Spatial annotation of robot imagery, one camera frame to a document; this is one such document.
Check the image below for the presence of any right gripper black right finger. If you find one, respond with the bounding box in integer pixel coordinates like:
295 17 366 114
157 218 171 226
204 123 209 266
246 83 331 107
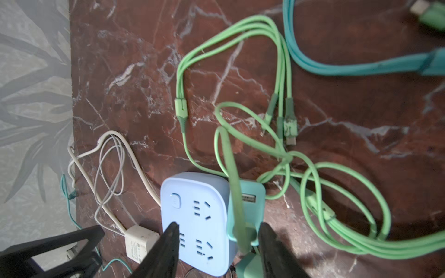
258 222 309 278

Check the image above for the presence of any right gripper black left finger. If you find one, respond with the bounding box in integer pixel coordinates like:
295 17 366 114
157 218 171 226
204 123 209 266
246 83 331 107
130 222 180 278

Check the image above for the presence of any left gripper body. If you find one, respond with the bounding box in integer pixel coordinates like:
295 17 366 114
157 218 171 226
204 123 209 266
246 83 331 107
1 225 105 278

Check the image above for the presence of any white charger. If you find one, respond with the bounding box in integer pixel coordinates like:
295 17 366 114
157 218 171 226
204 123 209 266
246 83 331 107
124 225 160 264

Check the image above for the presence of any blue power strip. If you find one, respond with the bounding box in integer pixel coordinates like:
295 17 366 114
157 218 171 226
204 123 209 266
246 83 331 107
161 172 238 276

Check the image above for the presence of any green charger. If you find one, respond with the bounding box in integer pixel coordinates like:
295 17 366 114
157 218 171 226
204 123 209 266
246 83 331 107
227 180 266 250

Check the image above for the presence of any teal cable of teal charger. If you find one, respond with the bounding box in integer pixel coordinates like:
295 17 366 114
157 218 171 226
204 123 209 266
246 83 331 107
60 173 133 275

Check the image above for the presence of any thin white charger cable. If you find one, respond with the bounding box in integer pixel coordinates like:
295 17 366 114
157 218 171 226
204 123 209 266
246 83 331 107
93 135 126 230

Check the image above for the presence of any white cord blue strip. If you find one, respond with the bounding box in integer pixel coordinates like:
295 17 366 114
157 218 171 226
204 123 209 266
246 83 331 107
67 130 161 236

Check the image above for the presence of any green cable of green charger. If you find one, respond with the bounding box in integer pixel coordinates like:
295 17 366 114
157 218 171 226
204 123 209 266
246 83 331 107
173 14 445 261

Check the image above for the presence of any teal usb cable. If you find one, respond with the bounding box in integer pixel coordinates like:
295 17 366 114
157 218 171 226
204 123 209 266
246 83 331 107
282 0 445 77

